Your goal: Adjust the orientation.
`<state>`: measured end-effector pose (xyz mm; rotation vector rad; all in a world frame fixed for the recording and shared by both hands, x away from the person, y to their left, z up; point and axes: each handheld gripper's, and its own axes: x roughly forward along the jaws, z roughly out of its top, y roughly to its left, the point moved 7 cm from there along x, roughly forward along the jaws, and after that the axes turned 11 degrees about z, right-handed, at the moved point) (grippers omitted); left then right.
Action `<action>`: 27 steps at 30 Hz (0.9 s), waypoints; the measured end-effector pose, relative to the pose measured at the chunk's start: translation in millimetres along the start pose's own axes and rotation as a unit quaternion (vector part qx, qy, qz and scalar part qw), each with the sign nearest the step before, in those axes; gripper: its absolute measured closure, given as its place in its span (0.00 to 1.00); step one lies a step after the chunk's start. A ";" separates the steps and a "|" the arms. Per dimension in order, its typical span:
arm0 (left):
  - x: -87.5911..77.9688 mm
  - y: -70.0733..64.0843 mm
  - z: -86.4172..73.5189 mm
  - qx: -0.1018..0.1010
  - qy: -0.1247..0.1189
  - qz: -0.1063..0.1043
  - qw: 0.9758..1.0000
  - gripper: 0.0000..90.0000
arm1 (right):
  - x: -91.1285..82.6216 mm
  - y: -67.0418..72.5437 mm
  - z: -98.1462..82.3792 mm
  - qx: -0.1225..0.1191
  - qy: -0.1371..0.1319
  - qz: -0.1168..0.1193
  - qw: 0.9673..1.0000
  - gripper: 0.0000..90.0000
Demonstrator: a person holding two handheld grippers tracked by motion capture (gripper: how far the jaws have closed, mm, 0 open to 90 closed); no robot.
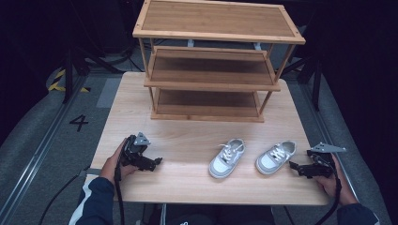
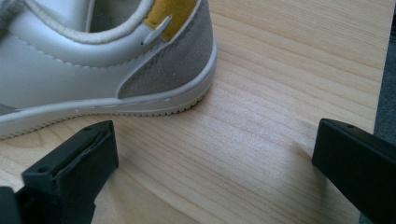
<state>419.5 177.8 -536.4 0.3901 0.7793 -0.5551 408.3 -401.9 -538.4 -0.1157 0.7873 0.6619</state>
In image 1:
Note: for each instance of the yellow black floor tape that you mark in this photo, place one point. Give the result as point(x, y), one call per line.
point(56, 85)

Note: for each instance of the person's left hand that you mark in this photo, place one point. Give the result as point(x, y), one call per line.
point(109, 167)

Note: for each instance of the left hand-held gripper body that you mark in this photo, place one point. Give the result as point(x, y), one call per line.
point(133, 153)

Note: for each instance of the black tripod stand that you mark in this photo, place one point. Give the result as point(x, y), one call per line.
point(68, 72)
point(316, 81)

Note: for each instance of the person's right hand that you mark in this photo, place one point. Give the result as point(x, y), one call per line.
point(336, 187)

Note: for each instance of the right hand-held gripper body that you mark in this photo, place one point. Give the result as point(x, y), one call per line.
point(324, 159)

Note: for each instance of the grey white shoe with laces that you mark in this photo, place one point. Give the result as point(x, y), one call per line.
point(270, 161)
point(222, 164)

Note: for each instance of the three-tier wooden shoe rack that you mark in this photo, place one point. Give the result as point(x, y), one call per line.
point(219, 18)

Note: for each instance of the metal floor rail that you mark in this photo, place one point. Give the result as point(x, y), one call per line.
point(325, 131)
point(37, 150)

